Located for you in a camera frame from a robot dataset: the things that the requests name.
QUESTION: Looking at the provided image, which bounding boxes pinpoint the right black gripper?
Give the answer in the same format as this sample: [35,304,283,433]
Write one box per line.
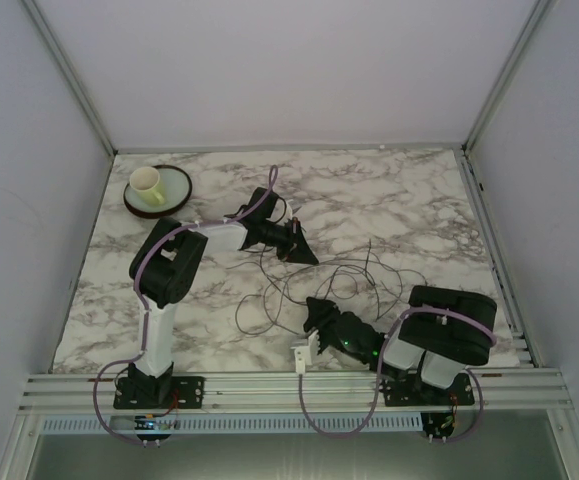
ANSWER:
[303,296,370,365]

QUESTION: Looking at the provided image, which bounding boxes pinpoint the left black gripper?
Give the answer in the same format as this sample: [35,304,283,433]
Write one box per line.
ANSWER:
[261,217,320,267]

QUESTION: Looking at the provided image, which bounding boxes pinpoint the black thin wire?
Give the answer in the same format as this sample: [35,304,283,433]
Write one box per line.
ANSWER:
[228,238,428,335]

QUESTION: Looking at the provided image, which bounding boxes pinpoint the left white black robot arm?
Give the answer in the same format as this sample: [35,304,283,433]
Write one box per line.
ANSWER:
[127,187,319,403]

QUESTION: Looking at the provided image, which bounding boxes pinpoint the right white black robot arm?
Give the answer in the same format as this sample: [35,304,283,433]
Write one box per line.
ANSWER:
[303,285,497,389]

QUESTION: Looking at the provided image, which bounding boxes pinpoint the white plate with dark rim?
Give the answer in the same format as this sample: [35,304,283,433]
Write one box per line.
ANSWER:
[123,165,193,219]

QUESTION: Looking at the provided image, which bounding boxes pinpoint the yellow-green mug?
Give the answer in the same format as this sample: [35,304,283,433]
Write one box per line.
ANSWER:
[129,167,166,206]

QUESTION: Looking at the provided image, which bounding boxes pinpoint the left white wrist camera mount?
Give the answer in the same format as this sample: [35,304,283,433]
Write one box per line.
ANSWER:
[281,200,300,225]

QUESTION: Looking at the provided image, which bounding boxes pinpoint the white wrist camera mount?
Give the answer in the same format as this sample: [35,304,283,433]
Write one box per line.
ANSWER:
[290,331,320,375]
[281,200,300,225]

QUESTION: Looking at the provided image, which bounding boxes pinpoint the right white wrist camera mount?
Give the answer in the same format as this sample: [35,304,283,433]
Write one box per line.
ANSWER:
[290,331,320,375]

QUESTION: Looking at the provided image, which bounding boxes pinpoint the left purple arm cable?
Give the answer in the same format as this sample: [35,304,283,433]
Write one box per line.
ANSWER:
[91,165,280,446]

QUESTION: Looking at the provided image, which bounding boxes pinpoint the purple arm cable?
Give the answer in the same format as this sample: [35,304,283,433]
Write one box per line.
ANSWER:
[91,165,280,446]
[298,307,498,445]

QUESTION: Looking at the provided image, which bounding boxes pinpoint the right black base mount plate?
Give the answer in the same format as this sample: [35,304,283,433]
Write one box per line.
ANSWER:
[381,373,475,407]

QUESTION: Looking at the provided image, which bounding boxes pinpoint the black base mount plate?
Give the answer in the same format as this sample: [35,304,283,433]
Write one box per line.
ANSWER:
[381,373,475,407]
[113,376,205,410]

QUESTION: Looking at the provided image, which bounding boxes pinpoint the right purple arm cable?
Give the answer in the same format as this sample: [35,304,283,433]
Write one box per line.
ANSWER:
[298,307,498,445]

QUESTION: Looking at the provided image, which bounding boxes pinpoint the blue slotted cable duct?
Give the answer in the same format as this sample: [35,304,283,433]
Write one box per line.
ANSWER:
[40,412,423,436]

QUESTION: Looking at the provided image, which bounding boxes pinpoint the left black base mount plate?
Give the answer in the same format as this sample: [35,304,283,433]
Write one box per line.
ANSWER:
[113,376,205,410]

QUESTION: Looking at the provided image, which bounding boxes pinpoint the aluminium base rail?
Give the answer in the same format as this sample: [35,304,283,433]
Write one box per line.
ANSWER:
[18,368,573,414]

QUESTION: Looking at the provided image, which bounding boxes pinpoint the right aluminium frame post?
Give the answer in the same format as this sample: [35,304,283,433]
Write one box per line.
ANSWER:
[462,0,557,156]

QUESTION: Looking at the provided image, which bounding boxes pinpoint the aluminium frame post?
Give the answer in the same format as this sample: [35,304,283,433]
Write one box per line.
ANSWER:
[462,0,557,156]
[20,0,117,158]

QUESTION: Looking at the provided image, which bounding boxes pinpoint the left aluminium frame post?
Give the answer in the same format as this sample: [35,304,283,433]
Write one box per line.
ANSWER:
[20,0,117,158]

